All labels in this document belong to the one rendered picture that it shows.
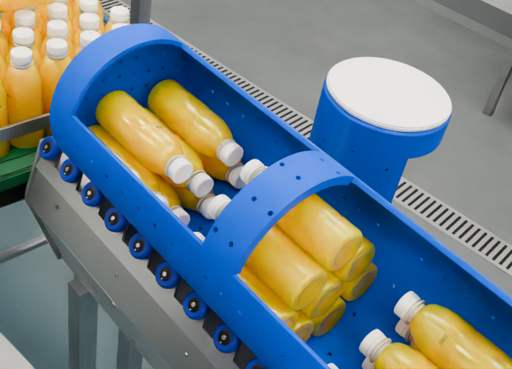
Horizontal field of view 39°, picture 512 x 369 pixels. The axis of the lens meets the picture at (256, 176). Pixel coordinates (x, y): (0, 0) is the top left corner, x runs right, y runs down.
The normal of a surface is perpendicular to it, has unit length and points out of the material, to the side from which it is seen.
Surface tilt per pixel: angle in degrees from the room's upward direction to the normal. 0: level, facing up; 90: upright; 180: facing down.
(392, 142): 90
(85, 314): 90
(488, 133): 0
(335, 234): 32
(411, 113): 0
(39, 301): 0
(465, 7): 76
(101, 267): 71
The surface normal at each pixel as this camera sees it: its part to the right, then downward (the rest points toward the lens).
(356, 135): -0.52, 0.47
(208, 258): -0.69, 0.15
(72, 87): -0.55, -0.12
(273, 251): -0.19, -0.53
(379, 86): 0.16, -0.76
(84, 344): 0.65, 0.56
